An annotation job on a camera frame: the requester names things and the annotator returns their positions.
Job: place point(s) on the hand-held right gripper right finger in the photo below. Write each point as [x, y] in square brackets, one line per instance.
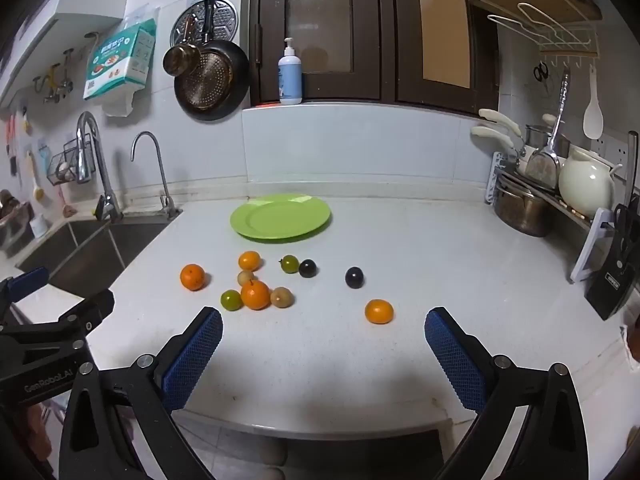
[455, 365]

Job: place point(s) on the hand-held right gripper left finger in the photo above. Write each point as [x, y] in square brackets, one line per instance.
[192, 360]

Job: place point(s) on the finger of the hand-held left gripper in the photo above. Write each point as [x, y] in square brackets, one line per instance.
[27, 282]
[90, 307]

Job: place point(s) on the orange tangerine with stem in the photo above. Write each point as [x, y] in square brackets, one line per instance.
[255, 296]

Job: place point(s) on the brown kiwi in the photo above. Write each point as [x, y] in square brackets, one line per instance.
[245, 276]
[281, 297]

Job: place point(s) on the dark purple plum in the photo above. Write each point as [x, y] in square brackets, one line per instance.
[354, 277]
[308, 267]

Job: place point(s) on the green tomato with stem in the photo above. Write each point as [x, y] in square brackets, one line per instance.
[289, 264]

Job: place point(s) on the green plate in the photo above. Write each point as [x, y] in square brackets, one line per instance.
[280, 220]

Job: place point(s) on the person's left hand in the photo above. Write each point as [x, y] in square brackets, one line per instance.
[40, 430]

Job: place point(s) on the steel sink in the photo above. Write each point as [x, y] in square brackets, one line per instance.
[85, 255]

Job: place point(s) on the white cup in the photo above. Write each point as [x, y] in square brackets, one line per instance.
[37, 225]

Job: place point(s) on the pink scrubber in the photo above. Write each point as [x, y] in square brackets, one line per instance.
[64, 205]

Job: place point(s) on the yellow dish brush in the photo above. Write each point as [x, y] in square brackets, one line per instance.
[36, 190]

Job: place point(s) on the thin gooseneck faucet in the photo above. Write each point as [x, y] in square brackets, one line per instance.
[169, 205]

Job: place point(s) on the large chrome faucet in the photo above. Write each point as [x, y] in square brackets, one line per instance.
[83, 160]

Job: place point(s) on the large steel pot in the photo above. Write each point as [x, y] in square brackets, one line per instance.
[522, 207]

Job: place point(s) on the white dish rack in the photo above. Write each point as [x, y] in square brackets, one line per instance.
[592, 245]

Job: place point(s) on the black knife block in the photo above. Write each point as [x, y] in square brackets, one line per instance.
[615, 270]

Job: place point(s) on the cream saucepan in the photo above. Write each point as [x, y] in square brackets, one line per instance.
[522, 162]

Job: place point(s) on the metal skimmer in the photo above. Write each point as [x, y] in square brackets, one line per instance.
[542, 167]

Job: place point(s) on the cream ceramic teapot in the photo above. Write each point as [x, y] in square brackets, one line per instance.
[585, 185]

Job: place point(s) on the paper towel package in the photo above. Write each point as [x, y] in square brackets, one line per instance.
[120, 60]

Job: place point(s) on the steel pot with lid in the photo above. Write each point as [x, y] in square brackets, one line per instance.
[537, 135]

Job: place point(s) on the black frying pan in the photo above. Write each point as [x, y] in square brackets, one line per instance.
[210, 85]

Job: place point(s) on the small brass pot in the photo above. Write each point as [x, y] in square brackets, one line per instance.
[180, 60]

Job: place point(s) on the cream lid knob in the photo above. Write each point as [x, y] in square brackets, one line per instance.
[550, 119]

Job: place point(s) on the flat red object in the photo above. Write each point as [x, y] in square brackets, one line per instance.
[265, 105]

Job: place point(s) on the white rice spoon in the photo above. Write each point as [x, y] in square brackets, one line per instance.
[593, 110]

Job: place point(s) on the white pump bottle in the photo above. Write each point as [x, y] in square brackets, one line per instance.
[290, 77]

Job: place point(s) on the black scissors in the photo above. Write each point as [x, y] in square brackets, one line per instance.
[540, 71]

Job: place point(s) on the round metal steamer plate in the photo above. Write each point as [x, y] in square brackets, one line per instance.
[222, 15]

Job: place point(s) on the wall socket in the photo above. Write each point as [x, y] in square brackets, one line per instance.
[612, 149]

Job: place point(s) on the dark brown window frame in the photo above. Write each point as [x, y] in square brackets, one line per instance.
[385, 35]

